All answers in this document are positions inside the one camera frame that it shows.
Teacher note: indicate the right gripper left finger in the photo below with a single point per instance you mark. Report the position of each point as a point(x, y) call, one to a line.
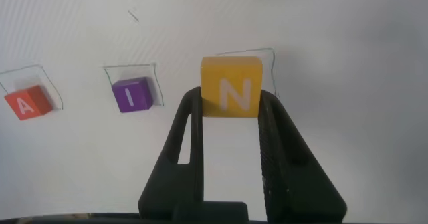
point(180, 170)

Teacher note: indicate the purple letter I block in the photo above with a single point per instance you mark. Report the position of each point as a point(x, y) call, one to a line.
point(132, 94)

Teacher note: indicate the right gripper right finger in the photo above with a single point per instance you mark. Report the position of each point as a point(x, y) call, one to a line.
point(294, 170)

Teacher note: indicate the yellow letter N block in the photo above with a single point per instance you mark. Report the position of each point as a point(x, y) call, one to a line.
point(231, 87)

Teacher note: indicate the orange letter A block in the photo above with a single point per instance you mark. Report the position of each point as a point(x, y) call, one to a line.
point(28, 103)

